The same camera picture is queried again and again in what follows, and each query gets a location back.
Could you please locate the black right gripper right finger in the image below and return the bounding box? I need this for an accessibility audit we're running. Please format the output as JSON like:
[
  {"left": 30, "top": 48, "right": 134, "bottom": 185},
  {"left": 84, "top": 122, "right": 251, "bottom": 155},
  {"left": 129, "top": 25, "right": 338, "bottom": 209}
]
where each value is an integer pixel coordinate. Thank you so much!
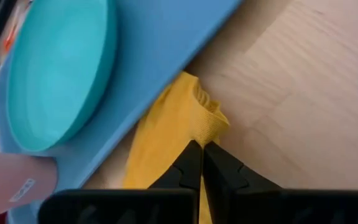
[{"left": 203, "top": 141, "right": 282, "bottom": 224}]

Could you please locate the blue plastic tray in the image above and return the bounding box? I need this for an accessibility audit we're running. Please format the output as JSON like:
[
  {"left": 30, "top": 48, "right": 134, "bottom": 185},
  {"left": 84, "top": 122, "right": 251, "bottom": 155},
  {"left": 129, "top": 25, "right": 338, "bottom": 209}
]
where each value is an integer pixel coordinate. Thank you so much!
[{"left": 0, "top": 0, "right": 244, "bottom": 224}]

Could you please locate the pink plastic cup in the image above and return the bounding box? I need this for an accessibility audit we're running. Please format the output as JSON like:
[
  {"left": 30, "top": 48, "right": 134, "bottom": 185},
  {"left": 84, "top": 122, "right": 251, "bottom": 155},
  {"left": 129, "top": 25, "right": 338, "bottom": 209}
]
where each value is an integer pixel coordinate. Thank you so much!
[{"left": 0, "top": 149, "right": 58, "bottom": 218}]

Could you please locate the teal round plate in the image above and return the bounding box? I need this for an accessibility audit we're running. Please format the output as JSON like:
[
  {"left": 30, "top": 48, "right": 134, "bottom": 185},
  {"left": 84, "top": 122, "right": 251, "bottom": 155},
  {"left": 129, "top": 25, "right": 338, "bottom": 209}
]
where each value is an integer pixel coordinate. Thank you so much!
[{"left": 6, "top": 0, "right": 118, "bottom": 153}]

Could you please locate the orange-handled metal spoon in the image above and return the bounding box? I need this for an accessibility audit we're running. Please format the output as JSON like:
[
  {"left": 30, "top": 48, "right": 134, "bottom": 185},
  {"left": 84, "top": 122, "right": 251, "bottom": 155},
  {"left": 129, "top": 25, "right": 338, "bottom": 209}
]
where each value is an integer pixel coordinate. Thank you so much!
[{"left": 4, "top": 29, "right": 16, "bottom": 53}]

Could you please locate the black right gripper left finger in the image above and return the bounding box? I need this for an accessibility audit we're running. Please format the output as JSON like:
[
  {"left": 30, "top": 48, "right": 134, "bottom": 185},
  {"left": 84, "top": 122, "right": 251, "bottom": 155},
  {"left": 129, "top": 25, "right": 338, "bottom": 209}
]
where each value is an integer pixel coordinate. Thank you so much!
[{"left": 147, "top": 139, "right": 203, "bottom": 191}]

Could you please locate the yellow cloth napkin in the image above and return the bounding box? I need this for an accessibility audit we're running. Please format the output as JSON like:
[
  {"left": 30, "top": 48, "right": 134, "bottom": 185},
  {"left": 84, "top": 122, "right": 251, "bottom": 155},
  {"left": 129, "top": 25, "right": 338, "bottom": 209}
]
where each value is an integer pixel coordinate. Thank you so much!
[{"left": 122, "top": 71, "right": 231, "bottom": 224}]

